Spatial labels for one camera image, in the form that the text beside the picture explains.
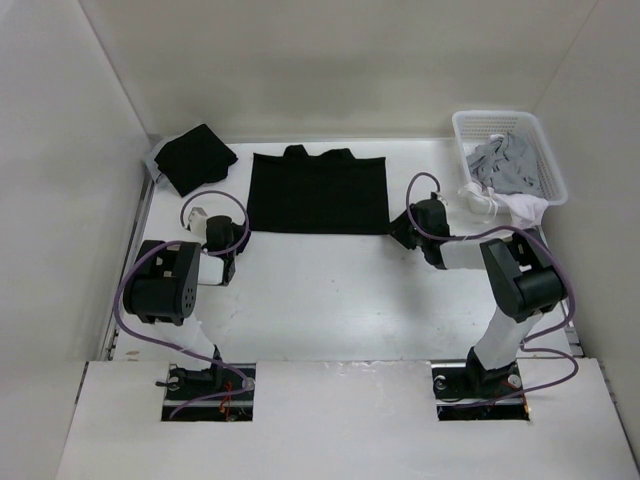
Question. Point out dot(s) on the white tank top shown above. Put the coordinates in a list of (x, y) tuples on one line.
[(525, 210)]

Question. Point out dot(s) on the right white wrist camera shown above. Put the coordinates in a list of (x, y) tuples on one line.
[(438, 196)]

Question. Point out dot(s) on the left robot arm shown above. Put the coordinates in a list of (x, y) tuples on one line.
[(163, 291)]

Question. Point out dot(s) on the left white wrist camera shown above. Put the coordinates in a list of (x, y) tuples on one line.
[(195, 217)]

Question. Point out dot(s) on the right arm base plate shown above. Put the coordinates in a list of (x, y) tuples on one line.
[(463, 395)]

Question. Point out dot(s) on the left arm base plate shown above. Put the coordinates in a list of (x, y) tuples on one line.
[(210, 395)]

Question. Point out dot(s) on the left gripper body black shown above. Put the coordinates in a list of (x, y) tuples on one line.
[(238, 237)]

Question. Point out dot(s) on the white plastic basket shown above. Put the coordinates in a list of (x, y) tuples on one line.
[(473, 128)]

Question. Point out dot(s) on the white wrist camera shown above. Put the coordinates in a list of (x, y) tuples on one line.
[(438, 196), (195, 217)]

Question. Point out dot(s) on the black tank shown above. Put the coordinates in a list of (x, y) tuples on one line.
[(334, 192), (193, 159)]

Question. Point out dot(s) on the grey tank top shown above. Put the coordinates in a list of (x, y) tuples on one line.
[(507, 164)]

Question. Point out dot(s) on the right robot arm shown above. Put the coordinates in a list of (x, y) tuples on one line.
[(525, 284)]

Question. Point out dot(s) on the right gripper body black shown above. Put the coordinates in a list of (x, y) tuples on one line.
[(405, 232)]

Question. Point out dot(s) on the folded black tank top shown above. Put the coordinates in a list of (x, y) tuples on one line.
[(193, 159)]

